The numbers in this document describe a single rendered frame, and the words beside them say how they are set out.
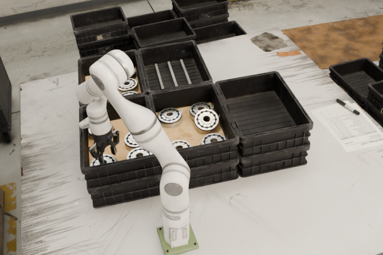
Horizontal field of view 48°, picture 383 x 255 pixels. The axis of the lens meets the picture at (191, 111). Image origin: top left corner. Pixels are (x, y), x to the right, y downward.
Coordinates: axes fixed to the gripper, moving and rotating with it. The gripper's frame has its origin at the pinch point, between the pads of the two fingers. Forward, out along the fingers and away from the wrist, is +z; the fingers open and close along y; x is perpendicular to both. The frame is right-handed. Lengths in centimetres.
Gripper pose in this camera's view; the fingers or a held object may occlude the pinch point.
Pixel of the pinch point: (108, 155)
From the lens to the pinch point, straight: 173.0
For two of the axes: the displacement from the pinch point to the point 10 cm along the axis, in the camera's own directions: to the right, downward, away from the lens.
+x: -7.7, -3.7, 5.2
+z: 0.5, 7.8, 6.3
